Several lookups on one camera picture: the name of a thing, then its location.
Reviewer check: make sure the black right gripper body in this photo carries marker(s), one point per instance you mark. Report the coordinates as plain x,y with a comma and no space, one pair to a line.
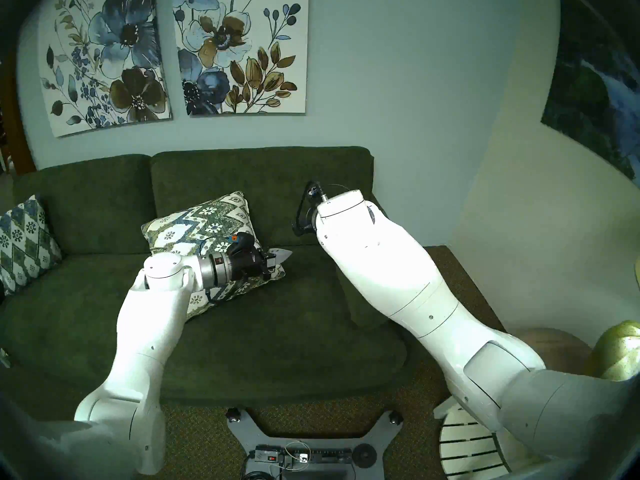
309,223

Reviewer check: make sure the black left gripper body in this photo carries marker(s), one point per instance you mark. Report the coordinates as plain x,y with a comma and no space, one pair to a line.
250,264

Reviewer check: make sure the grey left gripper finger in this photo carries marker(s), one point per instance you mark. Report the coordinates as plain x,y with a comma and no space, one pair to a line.
279,255
267,272

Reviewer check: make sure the zigzag patterned throw pillow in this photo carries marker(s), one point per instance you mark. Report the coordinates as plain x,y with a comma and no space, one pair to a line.
210,224

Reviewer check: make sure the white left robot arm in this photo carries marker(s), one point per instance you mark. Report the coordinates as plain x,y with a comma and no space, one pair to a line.
145,334

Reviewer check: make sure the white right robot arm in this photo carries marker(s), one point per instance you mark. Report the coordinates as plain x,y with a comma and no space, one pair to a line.
400,274

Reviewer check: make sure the dark green fabric sofa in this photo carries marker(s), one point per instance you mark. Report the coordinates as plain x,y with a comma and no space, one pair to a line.
280,334

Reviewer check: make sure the green sofa armrest cushion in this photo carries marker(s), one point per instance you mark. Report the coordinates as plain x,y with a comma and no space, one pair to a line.
365,309

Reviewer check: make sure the diamond patterned throw pillow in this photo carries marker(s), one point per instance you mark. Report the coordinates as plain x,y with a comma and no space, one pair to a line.
22,244

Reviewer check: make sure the black base caster knob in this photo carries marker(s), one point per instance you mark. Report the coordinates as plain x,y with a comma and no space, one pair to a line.
395,417
233,414

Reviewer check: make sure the floral canvas with brown leaves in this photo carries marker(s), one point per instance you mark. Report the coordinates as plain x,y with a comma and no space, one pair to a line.
240,49

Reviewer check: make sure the black power strip box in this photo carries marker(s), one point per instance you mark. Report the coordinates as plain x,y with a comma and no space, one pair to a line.
327,455

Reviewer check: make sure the black round base disc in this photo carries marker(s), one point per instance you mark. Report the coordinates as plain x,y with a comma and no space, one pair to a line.
364,455

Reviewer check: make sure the floral canvas with blue flowers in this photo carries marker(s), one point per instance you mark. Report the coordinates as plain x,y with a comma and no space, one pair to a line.
110,59

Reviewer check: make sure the white slatted wooden chair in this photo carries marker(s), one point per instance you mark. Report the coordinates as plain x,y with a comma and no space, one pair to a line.
465,444

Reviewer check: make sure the yellow-green ceramic lamp base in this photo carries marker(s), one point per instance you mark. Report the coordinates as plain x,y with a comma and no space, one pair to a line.
620,349

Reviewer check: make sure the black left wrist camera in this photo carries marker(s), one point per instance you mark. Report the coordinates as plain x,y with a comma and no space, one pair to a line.
242,241

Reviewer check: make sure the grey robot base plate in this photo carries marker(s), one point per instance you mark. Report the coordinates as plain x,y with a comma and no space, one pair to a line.
250,434

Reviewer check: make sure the waterfall landscape wall picture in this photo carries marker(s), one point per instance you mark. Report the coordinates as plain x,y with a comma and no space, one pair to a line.
595,84

